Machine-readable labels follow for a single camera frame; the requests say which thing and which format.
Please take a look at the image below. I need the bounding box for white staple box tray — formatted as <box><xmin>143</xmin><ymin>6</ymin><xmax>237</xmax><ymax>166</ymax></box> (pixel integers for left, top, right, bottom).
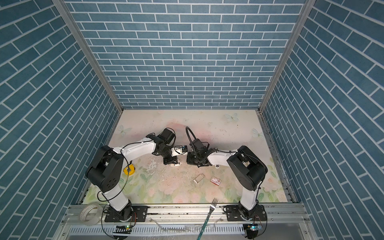
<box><xmin>193</xmin><ymin>174</ymin><xmax>205</xmax><ymax>184</ymax></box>

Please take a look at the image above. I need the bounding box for red white staple box sleeve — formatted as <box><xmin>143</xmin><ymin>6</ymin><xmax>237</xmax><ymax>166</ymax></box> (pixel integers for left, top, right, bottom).
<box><xmin>210</xmin><ymin>177</ymin><xmax>221</xmax><ymax>186</ymax></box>

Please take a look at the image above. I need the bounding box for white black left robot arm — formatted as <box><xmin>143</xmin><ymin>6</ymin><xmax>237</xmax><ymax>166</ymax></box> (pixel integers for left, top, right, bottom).
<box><xmin>85</xmin><ymin>128</ymin><xmax>179</xmax><ymax>212</ymax></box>

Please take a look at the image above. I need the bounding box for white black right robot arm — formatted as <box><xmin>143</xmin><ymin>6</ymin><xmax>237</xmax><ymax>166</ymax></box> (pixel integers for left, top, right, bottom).
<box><xmin>186</xmin><ymin>127</ymin><xmax>268</xmax><ymax>220</ymax></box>

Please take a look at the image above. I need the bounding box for yellow small object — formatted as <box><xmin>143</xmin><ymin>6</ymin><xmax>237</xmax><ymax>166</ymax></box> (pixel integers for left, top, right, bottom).
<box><xmin>123</xmin><ymin>164</ymin><xmax>136</xmax><ymax>176</ymax></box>

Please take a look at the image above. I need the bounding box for clear tape roll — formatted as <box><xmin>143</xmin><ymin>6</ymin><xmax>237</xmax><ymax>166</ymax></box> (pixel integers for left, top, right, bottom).
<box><xmin>78</xmin><ymin>203</ymin><xmax>103</xmax><ymax>226</ymax></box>

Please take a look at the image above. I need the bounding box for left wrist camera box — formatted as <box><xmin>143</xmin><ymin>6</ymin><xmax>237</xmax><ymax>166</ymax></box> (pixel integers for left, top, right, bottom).
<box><xmin>171</xmin><ymin>145</ymin><xmax>188</xmax><ymax>157</ymax></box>

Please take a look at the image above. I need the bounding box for green handled fork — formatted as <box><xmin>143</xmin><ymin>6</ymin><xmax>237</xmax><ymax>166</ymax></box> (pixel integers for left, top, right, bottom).
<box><xmin>197</xmin><ymin>198</ymin><xmax>218</xmax><ymax>240</ymax></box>

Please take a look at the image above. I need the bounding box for aluminium front rail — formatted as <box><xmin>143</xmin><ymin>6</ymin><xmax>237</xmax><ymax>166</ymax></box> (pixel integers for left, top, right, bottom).
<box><xmin>64</xmin><ymin>203</ymin><xmax>307</xmax><ymax>226</ymax></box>

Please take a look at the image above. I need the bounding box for aluminium corner post right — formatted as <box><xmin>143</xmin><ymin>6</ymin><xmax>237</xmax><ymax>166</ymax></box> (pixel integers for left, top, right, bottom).
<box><xmin>259</xmin><ymin>0</ymin><xmax>316</xmax><ymax>114</ymax></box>

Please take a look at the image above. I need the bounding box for aluminium corner post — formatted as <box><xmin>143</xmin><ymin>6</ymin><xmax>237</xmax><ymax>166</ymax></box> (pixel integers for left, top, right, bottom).
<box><xmin>52</xmin><ymin>0</ymin><xmax>124</xmax><ymax>114</ymax></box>
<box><xmin>259</xmin><ymin>0</ymin><xmax>316</xmax><ymax>114</ymax></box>

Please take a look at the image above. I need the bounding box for aluminium corner post left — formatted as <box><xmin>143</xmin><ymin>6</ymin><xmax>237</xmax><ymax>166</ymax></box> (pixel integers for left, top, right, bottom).
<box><xmin>52</xmin><ymin>0</ymin><xmax>124</xmax><ymax>114</ymax></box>

